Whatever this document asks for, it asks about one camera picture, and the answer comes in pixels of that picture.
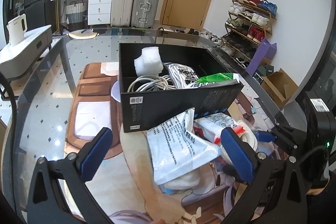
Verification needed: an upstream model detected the bagged white cloth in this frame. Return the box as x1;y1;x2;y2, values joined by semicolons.
193;113;257;151

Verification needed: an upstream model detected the white plush toy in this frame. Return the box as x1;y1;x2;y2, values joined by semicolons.
159;168;202;194

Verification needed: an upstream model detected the white printed plastic packet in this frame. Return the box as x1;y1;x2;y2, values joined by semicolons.
146;107;222;185

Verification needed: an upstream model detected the person right hand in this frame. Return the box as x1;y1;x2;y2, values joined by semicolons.
307;182;329;196

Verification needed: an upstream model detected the brown cardboard box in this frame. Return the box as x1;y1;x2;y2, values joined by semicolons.
261;69;298;110

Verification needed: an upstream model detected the green white plastic packet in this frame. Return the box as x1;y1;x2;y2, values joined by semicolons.
187;73;240;89

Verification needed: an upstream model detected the anime print table mat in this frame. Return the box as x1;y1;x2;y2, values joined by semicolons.
64;62;289;224

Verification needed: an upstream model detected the black white printed pouch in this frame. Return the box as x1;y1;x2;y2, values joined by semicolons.
163;62;199;89

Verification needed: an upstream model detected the shoe rack with shoes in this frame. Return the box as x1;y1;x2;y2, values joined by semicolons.
221;0;277;69

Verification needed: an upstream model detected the black cardboard box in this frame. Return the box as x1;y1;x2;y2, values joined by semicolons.
119;43;243;132

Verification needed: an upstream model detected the white foam block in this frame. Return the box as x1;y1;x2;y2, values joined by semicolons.
134;47;163;77

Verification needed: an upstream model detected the white low cabinet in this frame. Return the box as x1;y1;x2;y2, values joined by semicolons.
0;25;52;81

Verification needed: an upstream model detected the white electric kettle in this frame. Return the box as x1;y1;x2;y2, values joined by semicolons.
7;14;27;46

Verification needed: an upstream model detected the silver suitcase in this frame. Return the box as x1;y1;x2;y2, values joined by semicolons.
130;0;159;28

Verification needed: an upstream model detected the woven laundry basket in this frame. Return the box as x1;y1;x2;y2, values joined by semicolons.
65;0;87;24

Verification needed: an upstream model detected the white suitcase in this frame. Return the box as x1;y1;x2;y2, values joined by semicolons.
110;0;133;27

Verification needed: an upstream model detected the white drawer unit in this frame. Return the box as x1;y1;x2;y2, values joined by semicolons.
88;0;112;26

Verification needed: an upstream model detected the coiled white cable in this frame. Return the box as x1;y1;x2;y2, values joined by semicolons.
126;74;174;93

